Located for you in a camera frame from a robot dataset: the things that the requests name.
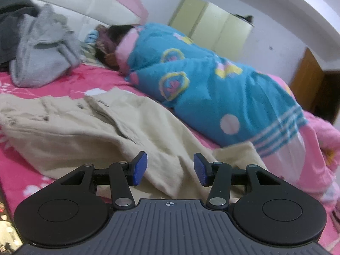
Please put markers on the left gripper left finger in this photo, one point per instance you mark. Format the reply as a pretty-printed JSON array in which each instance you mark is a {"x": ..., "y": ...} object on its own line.
[{"x": 122, "y": 175}]

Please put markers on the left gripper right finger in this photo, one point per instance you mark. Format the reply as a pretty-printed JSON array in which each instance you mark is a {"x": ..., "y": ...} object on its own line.
[{"x": 217, "y": 176}]

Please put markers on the beige trousers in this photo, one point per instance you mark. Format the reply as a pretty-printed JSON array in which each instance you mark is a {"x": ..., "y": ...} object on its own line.
[{"x": 55, "y": 135}]

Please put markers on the blue pink floral quilt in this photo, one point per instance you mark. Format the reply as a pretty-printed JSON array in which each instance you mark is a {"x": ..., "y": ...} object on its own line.
[{"x": 227, "y": 102}]

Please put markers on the patterned pillow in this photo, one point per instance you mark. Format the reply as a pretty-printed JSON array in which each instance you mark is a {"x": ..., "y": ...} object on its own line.
[{"x": 88, "y": 50}]

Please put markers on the smartphone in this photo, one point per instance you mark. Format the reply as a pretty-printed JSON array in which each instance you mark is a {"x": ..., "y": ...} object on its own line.
[{"x": 10, "y": 240}]

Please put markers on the brown wooden door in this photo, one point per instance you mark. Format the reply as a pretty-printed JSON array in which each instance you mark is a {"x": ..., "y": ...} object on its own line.
[{"x": 315, "y": 89}]

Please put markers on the sleeping person head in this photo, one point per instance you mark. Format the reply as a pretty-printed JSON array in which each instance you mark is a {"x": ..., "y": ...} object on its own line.
[{"x": 108, "y": 40}]

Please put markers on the yellow-green wardrobe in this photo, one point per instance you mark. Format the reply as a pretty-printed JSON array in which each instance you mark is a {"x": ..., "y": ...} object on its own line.
[{"x": 211, "y": 27}]

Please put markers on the grey sweatshirt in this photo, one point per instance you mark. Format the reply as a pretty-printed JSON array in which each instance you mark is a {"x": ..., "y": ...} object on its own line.
[{"x": 47, "y": 49}]

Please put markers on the black garment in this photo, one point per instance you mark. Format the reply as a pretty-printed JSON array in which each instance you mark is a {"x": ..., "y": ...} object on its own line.
[{"x": 11, "y": 12}]

